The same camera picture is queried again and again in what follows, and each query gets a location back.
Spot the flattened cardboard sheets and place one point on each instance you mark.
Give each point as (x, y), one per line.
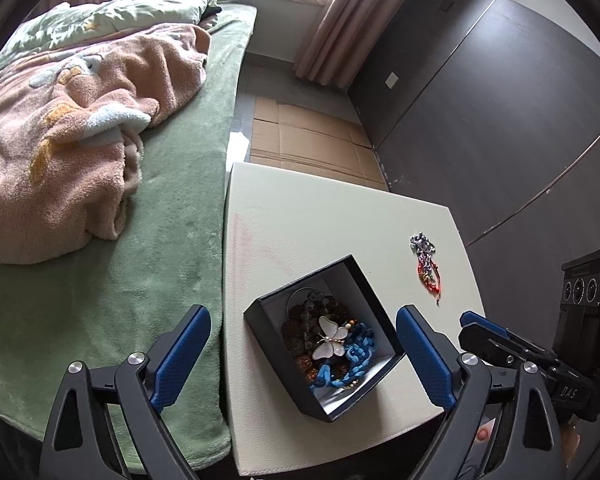
(305, 140)

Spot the dark grey wardrobe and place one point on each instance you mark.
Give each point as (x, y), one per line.
(480, 110)

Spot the black jewelry box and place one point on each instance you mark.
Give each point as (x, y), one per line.
(325, 280)

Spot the red silver beaded ornament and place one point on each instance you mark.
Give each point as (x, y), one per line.
(425, 265)

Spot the green bed blanket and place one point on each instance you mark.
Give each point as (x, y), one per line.
(170, 210)

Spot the white wall socket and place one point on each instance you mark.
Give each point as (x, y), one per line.
(392, 80)

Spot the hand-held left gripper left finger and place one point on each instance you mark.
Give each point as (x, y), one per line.
(180, 360)

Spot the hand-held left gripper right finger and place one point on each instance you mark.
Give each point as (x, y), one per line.
(425, 360)

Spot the dark cloth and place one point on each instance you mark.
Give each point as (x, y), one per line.
(211, 11)

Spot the pink fleece blanket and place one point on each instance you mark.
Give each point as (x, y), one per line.
(55, 160)

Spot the white butterfly hair clip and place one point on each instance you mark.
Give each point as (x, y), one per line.
(332, 340)

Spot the pale floral quilt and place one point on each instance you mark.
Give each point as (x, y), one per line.
(130, 7)

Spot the person's right hand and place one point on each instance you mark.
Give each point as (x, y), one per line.
(570, 442)

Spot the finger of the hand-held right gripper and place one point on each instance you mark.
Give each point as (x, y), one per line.
(495, 350)
(485, 324)

